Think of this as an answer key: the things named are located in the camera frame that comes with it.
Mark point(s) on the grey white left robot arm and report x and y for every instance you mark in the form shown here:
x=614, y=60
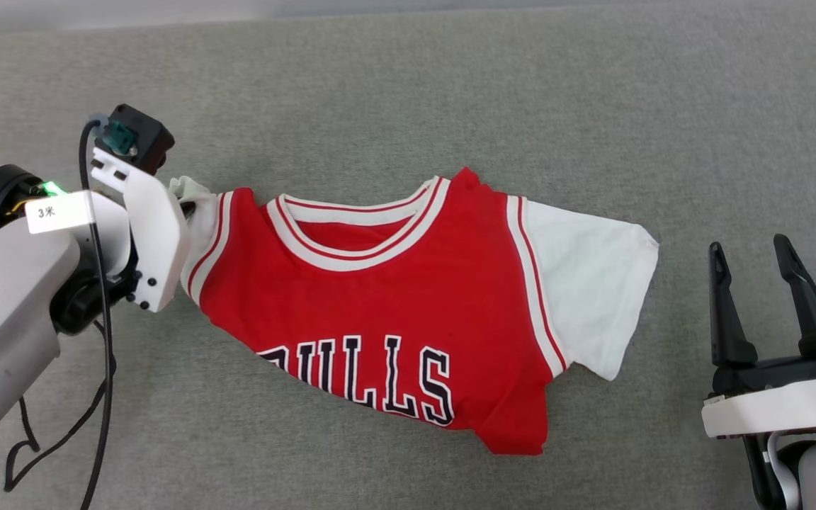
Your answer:
x=4, y=297

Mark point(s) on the red Bulls jersey white sleeves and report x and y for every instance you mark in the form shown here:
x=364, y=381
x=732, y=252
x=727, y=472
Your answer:
x=394, y=297

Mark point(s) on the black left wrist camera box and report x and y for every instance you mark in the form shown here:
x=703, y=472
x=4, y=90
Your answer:
x=146, y=138

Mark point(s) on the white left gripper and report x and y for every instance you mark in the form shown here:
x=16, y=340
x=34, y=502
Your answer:
x=156, y=241

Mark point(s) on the white paper label tag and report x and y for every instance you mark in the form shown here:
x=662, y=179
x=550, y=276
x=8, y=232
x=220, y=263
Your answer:
x=59, y=211

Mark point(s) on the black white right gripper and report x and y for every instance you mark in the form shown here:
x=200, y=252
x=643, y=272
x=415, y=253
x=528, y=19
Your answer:
x=776, y=407

